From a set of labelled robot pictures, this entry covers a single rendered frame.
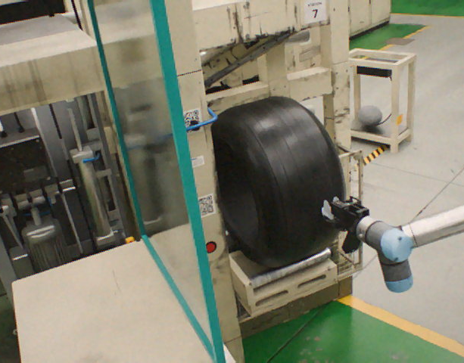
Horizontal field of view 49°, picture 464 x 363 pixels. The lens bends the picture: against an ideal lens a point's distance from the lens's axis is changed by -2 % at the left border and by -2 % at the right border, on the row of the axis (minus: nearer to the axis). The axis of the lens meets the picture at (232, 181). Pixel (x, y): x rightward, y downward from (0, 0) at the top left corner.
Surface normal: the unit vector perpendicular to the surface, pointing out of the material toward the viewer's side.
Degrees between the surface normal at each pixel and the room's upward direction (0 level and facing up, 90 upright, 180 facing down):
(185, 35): 90
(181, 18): 90
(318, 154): 52
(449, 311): 0
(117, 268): 0
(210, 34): 90
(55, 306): 0
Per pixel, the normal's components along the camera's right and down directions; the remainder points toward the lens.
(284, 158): 0.23, -0.29
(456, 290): -0.11, -0.88
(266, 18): 0.41, 0.38
